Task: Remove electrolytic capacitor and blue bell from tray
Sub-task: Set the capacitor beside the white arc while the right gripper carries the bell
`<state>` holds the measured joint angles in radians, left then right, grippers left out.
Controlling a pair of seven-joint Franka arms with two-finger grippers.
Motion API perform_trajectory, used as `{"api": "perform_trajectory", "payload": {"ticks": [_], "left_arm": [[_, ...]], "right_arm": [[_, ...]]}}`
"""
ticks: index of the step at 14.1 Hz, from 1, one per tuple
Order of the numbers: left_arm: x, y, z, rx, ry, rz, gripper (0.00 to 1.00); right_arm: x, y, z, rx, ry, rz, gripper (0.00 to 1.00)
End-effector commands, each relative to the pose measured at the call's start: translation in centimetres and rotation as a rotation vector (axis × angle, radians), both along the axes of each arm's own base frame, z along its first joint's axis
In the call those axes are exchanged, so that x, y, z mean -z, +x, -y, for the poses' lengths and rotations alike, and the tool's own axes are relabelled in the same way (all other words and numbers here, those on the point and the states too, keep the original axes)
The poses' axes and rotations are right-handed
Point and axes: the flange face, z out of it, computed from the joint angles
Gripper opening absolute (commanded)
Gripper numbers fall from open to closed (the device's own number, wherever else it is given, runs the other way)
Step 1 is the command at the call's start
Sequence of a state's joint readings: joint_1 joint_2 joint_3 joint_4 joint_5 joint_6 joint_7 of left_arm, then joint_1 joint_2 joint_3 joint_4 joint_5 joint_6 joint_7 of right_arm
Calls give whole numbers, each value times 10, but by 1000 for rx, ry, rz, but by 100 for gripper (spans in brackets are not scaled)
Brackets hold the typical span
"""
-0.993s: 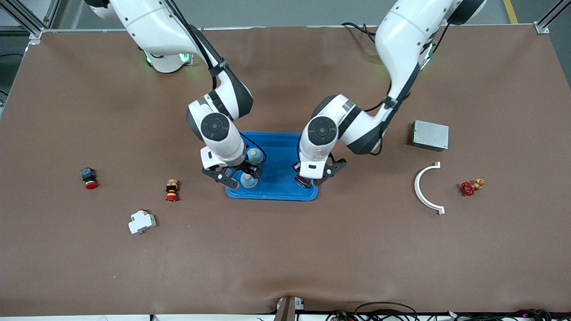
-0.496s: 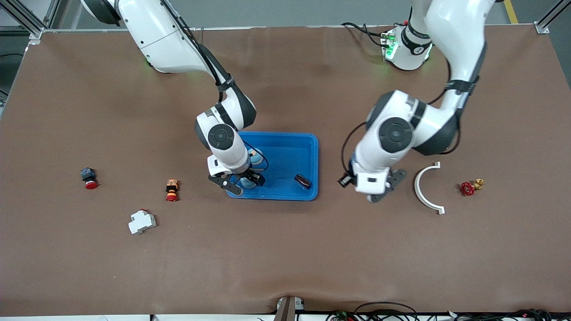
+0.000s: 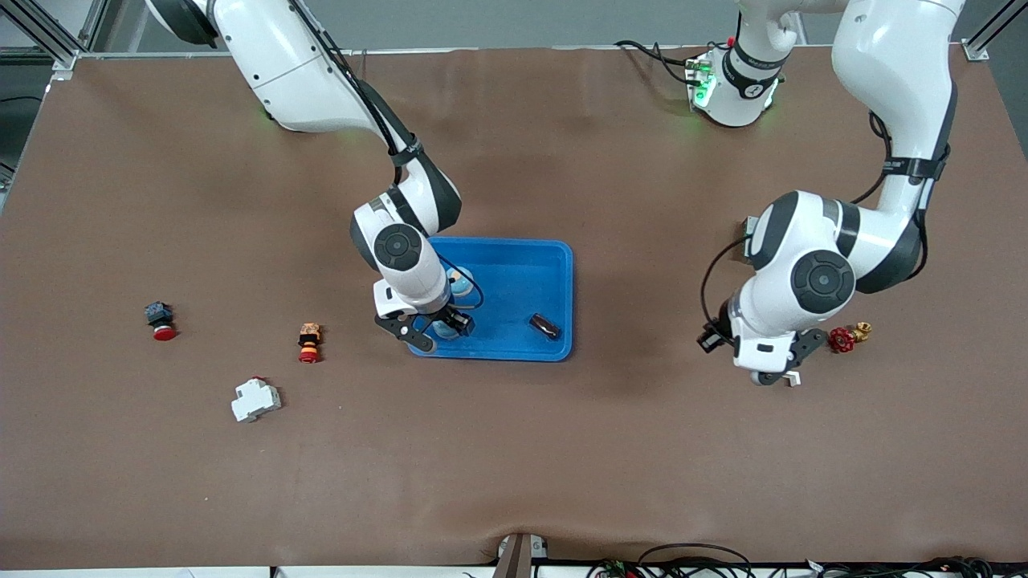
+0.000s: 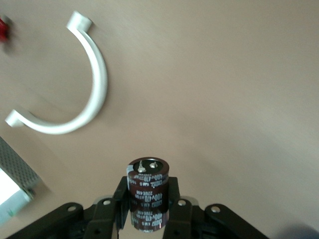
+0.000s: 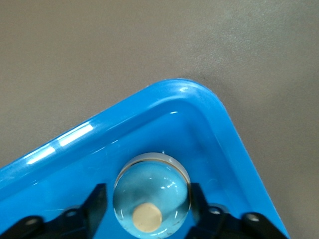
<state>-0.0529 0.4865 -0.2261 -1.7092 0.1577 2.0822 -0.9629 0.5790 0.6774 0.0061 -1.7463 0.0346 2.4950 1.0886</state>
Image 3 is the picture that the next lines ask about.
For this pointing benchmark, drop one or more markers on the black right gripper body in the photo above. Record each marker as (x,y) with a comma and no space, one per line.
(456,320)

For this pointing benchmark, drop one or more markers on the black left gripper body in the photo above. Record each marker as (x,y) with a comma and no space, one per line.
(710,338)

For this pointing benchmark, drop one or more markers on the blue round bell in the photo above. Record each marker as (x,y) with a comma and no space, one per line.
(446,331)
(462,282)

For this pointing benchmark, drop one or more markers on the dark brown capacitor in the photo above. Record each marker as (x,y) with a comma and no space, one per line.
(544,326)

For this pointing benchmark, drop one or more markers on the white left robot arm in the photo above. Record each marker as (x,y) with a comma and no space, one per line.
(891,64)

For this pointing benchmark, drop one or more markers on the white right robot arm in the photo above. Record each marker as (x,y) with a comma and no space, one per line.
(289,64)

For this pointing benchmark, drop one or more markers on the blue plastic tray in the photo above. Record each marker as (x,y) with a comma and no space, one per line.
(522,281)

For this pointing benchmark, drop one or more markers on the grey metal power supply box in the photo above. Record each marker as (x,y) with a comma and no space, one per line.
(748,227)

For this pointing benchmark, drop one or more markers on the brown table cover mat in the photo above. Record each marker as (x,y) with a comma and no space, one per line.
(514,449)

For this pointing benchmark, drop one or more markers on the red handwheel brass valve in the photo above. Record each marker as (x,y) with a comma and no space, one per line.
(842,339)

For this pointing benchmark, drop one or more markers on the red button with orange body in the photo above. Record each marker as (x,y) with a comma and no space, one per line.
(310,343)

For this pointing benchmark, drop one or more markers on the white circuit breaker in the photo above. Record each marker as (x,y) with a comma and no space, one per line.
(255,399)

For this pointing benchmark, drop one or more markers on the red button with dark body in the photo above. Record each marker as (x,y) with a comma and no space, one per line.
(161,321)

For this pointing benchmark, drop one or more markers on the black right camera mount plate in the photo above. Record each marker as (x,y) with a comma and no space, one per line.
(401,329)

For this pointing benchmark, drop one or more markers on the white curved plastic bracket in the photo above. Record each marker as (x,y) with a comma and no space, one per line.
(793,378)

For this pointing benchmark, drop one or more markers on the grey metal clamp bracket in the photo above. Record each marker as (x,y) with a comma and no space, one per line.
(518,558)

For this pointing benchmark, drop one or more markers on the aluminium frame profile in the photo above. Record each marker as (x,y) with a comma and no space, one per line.
(974,50)
(50,42)

